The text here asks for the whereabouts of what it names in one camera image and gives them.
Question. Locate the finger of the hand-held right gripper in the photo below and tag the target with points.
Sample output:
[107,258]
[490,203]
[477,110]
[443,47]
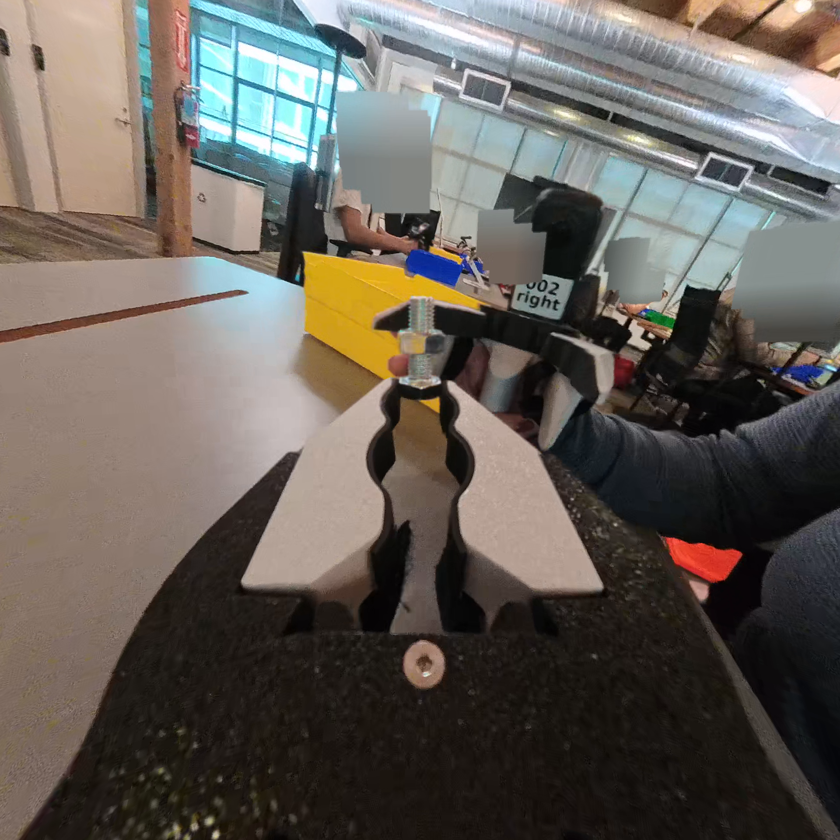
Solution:
[590,367]
[459,321]

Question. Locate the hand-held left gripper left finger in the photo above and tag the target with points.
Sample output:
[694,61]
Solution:
[321,518]

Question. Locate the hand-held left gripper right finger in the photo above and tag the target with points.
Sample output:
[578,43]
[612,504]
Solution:
[518,518]

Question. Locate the silver hex bolt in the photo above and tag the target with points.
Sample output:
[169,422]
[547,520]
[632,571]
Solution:
[420,312]

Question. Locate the silver hex nut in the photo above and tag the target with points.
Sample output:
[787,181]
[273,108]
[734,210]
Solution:
[420,342]

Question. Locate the yellow plastic bin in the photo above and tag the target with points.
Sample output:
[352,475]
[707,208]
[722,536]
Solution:
[348,308]

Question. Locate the person's right forearm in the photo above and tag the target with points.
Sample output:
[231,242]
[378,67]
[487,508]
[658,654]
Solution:
[689,472]

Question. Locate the person's right hand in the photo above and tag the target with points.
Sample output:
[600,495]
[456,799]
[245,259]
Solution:
[474,374]

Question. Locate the blue plastic bin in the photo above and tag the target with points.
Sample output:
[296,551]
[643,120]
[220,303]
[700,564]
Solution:
[433,266]

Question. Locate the black office chair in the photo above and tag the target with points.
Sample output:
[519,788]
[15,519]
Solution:
[689,341]

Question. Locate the white air vent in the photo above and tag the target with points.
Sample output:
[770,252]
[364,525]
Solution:
[725,172]
[484,88]

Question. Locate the black high-back chair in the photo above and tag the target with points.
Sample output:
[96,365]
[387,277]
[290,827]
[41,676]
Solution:
[302,223]

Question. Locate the orange red cloth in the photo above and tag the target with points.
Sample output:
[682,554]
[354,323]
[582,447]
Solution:
[702,561]

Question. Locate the white recycling bin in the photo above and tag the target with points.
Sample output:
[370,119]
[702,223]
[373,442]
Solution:
[229,210]

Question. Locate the black floor lamp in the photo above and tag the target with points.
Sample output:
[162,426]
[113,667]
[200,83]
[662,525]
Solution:
[340,40]

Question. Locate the operator's arm in grey sleeve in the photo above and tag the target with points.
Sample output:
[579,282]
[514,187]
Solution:
[800,656]

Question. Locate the red fire extinguisher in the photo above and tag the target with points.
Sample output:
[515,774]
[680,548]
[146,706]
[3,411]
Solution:
[186,115]

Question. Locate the cream door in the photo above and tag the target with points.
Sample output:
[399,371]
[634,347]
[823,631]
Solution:
[85,118]
[13,131]

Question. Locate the wooden post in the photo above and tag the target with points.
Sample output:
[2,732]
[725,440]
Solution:
[172,164]

